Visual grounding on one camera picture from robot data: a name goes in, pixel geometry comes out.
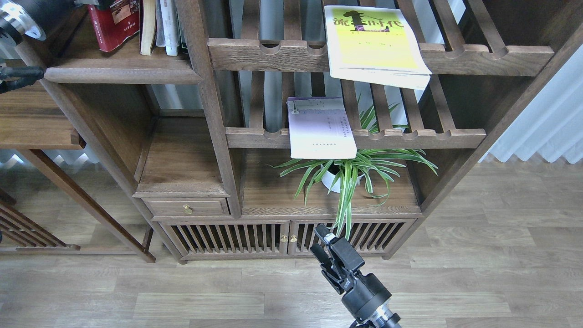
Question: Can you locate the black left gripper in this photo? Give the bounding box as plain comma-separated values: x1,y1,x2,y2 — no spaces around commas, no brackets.
75,0,114,10

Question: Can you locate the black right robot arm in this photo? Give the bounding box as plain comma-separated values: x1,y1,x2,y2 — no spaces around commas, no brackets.
310,224,400,328

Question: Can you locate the yellow cover book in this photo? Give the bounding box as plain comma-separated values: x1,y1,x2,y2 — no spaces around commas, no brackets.
323,5,431,90

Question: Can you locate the tan spine upright book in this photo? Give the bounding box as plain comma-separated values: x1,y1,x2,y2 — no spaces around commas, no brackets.
140,0,157,56

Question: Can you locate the green spider plant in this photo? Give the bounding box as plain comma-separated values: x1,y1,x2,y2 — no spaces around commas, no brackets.
276,148,438,239

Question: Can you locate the brass drawer knob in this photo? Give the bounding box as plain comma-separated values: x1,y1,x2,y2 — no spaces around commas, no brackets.
183,204,193,215

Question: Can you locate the wooden side shelf unit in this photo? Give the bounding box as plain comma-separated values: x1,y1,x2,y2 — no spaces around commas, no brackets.
1,82,156,263

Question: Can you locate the dark wooden bookshelf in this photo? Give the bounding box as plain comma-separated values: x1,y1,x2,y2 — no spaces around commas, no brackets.
16,0,582,263

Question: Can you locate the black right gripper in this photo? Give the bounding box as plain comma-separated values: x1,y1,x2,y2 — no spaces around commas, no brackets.
310,224,392,323

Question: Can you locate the green spine upright book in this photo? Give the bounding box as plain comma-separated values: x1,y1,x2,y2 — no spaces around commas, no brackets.
179,27,188,54

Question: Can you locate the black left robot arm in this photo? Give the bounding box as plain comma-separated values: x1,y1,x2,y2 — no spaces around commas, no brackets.
0,0,113,93

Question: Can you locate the white plant pot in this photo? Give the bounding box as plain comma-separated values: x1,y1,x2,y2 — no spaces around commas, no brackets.
322,164,345,193

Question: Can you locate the pale purple book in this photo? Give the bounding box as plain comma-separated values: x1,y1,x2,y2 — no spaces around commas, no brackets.
286,97,357,159

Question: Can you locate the white curtain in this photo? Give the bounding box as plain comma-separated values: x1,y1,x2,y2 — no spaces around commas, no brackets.
479,46,583,164

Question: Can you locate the red cover book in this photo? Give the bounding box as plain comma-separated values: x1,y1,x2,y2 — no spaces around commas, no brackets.
88,0,140,52

